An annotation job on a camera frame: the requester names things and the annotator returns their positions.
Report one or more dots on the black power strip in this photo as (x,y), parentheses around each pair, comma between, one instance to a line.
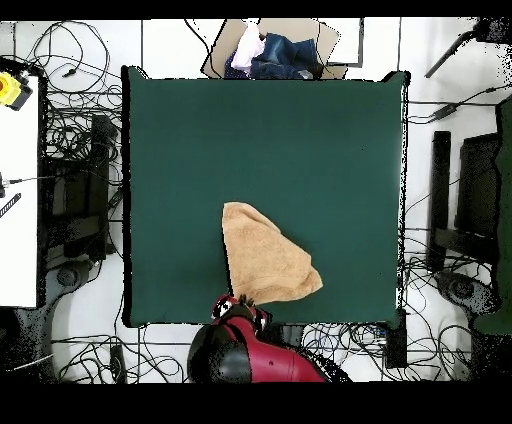
(118,362)

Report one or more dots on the cardboard box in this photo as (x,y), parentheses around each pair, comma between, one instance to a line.
(304,30)

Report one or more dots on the blue jeans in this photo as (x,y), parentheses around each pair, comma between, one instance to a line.
(284,56)

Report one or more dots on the dark green draped furniture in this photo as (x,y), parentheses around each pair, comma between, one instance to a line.
(504,200)

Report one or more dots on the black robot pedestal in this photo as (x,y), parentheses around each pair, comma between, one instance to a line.
(290,334)

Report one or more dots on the white desk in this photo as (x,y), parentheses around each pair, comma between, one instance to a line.
(18,200)

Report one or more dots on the black tripod leg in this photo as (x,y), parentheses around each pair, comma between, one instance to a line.
(490,30)

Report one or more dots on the dark green table cloth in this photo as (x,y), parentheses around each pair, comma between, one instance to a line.
(180,160)

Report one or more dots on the white garment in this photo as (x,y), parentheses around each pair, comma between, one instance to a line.
(248,48)

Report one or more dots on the grey round stand foot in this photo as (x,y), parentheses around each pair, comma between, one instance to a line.
(462,288)
(66,276)

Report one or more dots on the yellow emergency stop box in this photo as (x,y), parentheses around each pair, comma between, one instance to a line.
(10,90)

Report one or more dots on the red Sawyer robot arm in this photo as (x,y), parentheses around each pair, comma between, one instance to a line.
(272,360)

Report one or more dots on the tan terry towel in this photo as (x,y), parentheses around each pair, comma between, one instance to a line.
(260,256)

